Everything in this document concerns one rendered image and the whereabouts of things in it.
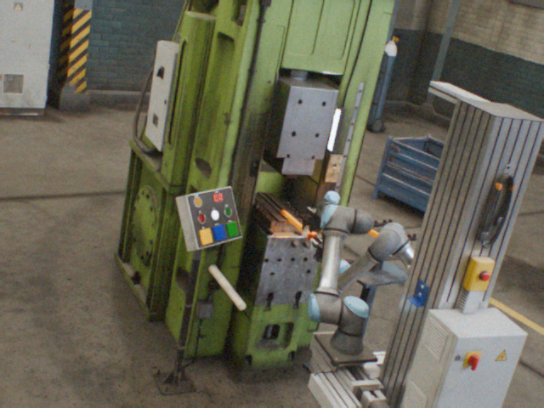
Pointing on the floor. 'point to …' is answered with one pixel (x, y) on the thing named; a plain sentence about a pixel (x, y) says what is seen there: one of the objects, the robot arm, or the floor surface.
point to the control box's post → (187, 309)
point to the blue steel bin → (409, 169)
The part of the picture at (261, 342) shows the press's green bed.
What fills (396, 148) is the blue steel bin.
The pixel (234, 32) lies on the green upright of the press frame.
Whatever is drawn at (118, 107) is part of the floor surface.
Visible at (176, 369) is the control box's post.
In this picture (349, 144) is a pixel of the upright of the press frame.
